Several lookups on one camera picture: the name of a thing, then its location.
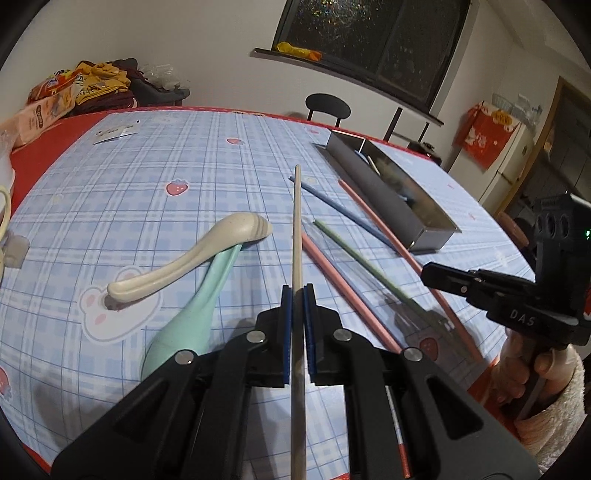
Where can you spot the clear plastic bottle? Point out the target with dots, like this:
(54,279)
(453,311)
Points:
(528,110)

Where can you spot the black round stool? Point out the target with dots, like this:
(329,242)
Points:
(328,105)

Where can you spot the yellow cup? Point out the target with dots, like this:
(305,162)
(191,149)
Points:
(4,217)

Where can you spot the blue plaid table mat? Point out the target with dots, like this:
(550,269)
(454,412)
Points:
(138,207)

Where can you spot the pink waste bin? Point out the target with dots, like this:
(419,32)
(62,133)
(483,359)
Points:
(512,230)

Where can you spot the black metal frame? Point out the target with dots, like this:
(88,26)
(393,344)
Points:
(392,124)

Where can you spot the maroon clothes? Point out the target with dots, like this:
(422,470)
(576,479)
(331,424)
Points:
(120,99)

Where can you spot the stainless steel utensil tray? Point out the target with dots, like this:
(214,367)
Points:
(378,198)

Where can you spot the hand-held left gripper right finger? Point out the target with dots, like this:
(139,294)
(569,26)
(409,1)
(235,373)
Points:
(308,323)

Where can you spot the single blue chopstick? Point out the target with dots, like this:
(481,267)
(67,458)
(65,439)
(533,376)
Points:
(341,212)

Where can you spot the orange snack bag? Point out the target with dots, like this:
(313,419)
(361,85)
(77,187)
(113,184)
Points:
(48,87)

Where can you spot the single cream chopstick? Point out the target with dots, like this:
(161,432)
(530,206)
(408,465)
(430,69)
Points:
(298,230)

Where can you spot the white fridge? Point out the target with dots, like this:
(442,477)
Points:
(508,161)

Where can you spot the cream spoon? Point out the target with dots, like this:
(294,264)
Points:
(184,263)

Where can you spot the window sill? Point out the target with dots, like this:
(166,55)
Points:
(351,78)

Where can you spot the red printed cloth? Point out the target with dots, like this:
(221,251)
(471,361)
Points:
(485,134)

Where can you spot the maroon rice cooker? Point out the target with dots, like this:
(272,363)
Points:
(427,152)

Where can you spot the grey chair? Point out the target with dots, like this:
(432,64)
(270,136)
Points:
(161,94)

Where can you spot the clear plastic bag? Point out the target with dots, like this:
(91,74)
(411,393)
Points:
(159,74)

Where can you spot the glass bowl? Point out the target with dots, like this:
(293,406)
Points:
(502,101)

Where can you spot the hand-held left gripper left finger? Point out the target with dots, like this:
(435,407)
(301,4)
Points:
(287,323)

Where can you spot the mint green spoon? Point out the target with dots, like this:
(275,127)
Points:
(184,332)

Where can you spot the small white cards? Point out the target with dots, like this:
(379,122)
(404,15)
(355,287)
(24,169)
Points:
(115,134)

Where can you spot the person's right hand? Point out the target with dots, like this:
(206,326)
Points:
(512,369)

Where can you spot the yellow bag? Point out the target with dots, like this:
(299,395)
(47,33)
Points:
(295,50)

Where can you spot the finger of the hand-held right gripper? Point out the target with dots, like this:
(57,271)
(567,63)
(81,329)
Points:
(452,279)
(508,282)

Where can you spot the dark window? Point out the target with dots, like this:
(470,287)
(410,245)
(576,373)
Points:
(369,37)

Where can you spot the single green chopstick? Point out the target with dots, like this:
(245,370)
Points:
(369,263)

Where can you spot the yellow clothes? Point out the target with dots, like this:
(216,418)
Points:
(99,78)

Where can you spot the single pink chopstick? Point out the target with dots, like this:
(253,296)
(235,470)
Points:
(341,281)
(392,240)

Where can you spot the wooden door frame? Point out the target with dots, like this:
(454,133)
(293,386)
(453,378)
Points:
(554,106)

